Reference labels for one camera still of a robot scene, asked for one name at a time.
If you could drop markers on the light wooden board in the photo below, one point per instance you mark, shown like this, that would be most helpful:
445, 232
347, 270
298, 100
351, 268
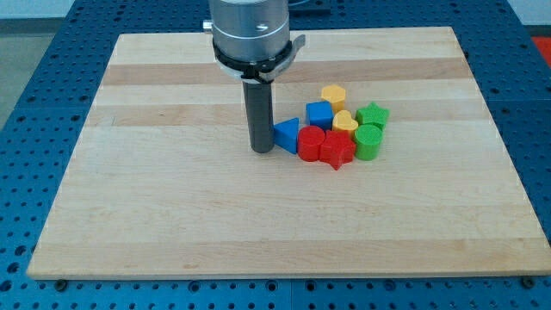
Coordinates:
163, 184

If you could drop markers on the red star block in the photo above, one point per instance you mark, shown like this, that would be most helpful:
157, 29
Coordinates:
337, 149

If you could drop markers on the blue triangle block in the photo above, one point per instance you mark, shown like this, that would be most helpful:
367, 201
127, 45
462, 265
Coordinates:
286, 134

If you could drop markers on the yellow hexagon block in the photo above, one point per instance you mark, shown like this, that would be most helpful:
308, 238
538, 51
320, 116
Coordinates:
335, 95

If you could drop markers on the blue perforated metal table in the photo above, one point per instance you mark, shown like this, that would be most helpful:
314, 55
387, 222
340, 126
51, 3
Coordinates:
38, 137

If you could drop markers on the blue cube block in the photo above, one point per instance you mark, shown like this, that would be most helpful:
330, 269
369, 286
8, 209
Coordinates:
319, 114

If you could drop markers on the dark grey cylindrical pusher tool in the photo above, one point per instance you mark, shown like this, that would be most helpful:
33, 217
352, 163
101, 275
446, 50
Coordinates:
259, 112

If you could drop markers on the green cylinder block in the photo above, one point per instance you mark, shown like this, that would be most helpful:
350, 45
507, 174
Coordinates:
368, 140

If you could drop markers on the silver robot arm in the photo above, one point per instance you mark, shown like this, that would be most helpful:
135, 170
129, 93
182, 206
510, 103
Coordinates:
252, 40

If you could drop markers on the green star block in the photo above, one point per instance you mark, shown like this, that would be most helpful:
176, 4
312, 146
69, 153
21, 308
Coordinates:
373, 114

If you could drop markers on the red cylinder block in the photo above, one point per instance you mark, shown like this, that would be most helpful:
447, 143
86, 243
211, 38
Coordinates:
309, 141

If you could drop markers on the yellow heart block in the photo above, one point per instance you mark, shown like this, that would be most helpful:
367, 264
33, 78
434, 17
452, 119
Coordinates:
344, 122

